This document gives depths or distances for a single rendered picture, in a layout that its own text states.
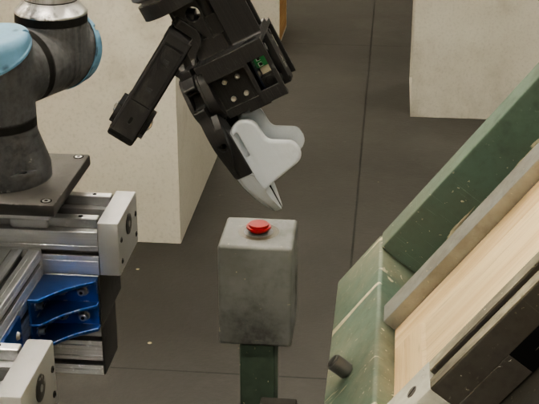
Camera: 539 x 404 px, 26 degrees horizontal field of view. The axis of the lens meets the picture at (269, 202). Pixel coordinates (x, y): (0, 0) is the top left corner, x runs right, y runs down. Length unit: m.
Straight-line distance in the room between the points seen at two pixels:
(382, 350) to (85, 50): 0.69
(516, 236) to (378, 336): 0.25
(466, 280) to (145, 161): 2.52
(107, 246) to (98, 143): 2.22
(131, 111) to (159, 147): 2.99
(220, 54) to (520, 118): 0.94
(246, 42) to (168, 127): 2.99
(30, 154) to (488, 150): 0.71
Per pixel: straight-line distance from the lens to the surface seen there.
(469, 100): 5.43
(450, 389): 1.31
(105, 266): 1.83
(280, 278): 1.88
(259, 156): 0.99
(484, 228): 1.64
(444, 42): 5.35
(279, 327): 1.92
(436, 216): 1.89
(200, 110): 0.97
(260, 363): 1.99
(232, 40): 0.97
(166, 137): 3.97
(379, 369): 1.58
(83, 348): 1.91
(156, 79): 0.99
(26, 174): 1.82
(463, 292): 1.58
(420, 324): 1.63
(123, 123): 1.00
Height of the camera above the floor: 1.71
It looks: 23 degrees down
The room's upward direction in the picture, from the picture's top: straight up
